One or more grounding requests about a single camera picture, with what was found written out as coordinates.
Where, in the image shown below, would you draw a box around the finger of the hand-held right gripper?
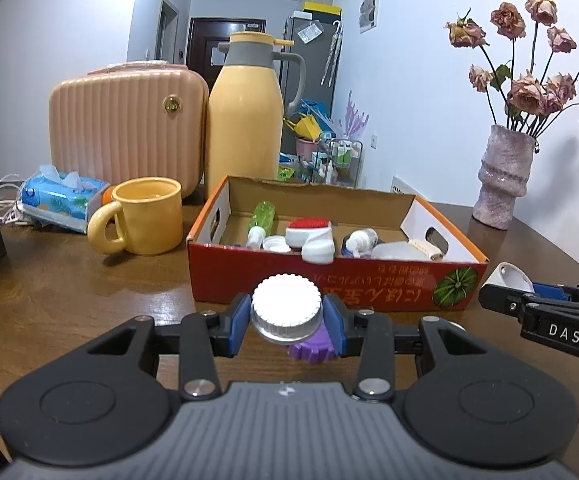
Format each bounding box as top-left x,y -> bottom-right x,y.
533,284 -> 579,305
478,284 -> 579,318

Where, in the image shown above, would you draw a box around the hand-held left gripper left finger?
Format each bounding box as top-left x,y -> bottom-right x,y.
76,292 -> 252,403

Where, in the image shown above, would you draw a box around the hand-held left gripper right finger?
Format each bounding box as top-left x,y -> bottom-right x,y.
323,294 -> 500,403

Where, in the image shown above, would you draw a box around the translucent white cup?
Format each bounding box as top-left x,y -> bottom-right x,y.
479,261 -> 535,295

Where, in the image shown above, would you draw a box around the purple lid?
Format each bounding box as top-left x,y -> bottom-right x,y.
250,274 -> 339,365

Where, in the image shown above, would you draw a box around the red cardboard box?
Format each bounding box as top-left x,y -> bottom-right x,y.
186,175 -> 490,313

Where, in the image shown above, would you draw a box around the white spray bottle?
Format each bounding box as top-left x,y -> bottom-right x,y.
342,228 -> 379,258

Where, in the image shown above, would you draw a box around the red and white lint brush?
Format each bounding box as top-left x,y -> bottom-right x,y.
284,217 -> 336,265

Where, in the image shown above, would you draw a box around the translucent plastic container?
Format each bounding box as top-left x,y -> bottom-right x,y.
369,241 -> 430,261

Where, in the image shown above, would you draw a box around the green bottle white cap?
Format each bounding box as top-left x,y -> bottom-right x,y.
246,201 -> 276,250

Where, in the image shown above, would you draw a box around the pink ceramic vase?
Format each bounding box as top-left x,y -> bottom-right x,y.
472,124 -> 537,231

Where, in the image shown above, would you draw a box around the yellow mug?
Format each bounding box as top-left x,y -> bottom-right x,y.
87,176 -> 184,256

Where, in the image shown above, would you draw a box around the pink bucket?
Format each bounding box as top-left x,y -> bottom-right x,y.
296,136 -> 320,161

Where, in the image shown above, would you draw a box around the yellow thermos jug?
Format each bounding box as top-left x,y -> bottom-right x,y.
204,31 -> 307,200

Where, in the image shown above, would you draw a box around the dried rose bouquet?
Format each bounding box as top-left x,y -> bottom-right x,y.
444,0 -> 579,138

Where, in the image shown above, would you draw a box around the yellow plastic toy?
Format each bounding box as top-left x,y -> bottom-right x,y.
283,115 -> 320,141

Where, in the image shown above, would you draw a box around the blue tissue pack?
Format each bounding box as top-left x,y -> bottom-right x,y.
19,165 -> 111,233

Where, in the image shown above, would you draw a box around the pink ribbed suitcase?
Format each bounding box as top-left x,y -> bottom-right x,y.
48,60 -> 209,200

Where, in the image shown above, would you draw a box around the grey refrigerator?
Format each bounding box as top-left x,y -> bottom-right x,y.
283,12 -> 343,156

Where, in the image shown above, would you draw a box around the folded umbrella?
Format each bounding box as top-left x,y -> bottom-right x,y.
321,20 -> 343,87

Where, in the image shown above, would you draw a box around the dark brown entrance door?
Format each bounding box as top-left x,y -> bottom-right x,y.
188,17 -> 266,78

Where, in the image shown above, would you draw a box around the grey interior door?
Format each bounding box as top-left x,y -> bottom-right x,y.
156,0 -> 178,63

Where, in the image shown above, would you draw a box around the yellow and black box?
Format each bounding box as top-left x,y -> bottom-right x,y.
303,1 -> 343,18

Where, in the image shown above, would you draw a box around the wire rack with bottles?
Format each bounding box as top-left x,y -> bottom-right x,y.
312,137 -> 363,186

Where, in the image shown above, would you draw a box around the purple flower wall sticker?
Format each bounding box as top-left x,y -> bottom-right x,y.
342,91 -> 370,138

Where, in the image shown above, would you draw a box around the blue plastic frame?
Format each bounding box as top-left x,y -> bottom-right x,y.
289,100 -> 335,126

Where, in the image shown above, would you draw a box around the tangled white cables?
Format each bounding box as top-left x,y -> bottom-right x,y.
0,174 -> 35,226

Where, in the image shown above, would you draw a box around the white wall panel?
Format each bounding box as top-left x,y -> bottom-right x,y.
358,0 -> 381,35

